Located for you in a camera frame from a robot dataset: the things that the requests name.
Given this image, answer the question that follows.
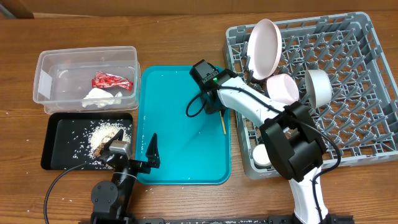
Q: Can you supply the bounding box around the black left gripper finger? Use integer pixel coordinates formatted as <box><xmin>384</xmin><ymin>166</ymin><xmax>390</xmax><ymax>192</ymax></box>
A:
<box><xmin>105</xmin><ymin>129</ymin><xmax>124</xmax><ymax>143</ymax></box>
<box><xmin>146</xmin><ymin>133</ymin><xmax>160</xmax><ymax>168</ymax></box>

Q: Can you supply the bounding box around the black tray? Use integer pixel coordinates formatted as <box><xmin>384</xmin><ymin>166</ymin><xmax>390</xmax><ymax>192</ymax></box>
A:
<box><xmin>40</xmin><ymin>113</ymin><xmax>133</xmax><ymax>170</ymax></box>

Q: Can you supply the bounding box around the spilled white rice pile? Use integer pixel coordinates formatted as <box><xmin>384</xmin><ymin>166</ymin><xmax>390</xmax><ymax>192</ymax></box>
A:
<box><xmin>72</xmin><ymin>119</ymin><xmax>132</xmax><ymax>170</ymax></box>

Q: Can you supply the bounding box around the clear plastic bin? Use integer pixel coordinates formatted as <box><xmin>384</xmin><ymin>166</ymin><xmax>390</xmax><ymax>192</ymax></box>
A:
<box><xmin>33</xmin><ymin>46</ymin><xmax>141</xmax><ymax>114</ymax></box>

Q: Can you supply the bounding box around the large white plate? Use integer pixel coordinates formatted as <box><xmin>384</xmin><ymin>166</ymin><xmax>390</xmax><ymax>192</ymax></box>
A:
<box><xmin>247</xmin><ymin>19</ymin><xmax>282</xmax><ymax>80</ymax></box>

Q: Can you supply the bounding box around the red snack wrapper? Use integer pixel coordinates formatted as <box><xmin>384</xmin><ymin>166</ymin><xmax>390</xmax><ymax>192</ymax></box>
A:
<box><xmin>91</xmin><ymin>72</ymin><xmax>133</xmax><ymax>91</ymax></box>

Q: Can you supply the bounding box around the teal plastic tray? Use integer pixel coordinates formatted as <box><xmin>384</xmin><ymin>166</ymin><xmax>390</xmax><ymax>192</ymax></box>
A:
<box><xmin>135</xmin><ymin>65</ymin><xmax>231</xmax><ymax>185</ymax></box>

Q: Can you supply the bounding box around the grey bowl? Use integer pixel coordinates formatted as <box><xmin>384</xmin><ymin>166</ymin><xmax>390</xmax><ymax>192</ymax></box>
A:
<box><xmin>305</xmin><ymin>70</ymin><xmax>333</xmax><ymax>109</ymax></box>

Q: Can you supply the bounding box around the white cup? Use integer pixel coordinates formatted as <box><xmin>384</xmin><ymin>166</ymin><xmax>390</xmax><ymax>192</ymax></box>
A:
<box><xmin>252</xmin><ymin>144</ymin><xmax>272</xmax><ymax>169</ymax></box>

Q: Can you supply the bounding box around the grey dish rack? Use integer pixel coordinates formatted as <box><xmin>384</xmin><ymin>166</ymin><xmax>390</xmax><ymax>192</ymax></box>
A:
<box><xmin>222</xmin><ymin>11</ymin><xmax>398</xmax><ymax>180</ymax></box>

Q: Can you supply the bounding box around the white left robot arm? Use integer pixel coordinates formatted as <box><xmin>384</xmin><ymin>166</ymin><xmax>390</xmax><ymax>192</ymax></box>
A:
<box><xmin>44</xmin><ymin>129</ymin><xmax>160</xmax><ymax>224</ymax></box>

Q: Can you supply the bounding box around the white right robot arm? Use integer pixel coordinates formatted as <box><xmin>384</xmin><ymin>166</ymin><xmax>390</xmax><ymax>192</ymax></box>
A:
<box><xmin>190</xmin><ymin>60</ymin><xmax>353</xmax><ymax>223</ymax></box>

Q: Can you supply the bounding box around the white napkin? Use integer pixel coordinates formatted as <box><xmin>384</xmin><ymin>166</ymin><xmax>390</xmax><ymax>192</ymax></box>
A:
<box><xmin>81</xmin><ymin>88</ymin><xmax>123</xmax><ymax>108</ymax></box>

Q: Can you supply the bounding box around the wooden chopstick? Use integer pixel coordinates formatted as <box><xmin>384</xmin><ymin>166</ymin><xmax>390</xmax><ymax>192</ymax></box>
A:
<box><xmin>220</xmin><ymin>110</ymin><xmax>226</xmax><ymax>135</ymax></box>

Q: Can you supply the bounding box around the small pink bowl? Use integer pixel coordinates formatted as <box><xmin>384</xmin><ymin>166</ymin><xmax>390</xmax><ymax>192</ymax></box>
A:
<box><xmin>266</xmin><ymin>73</ymin><xmax>299</xmax><ymax>105</ymax></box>

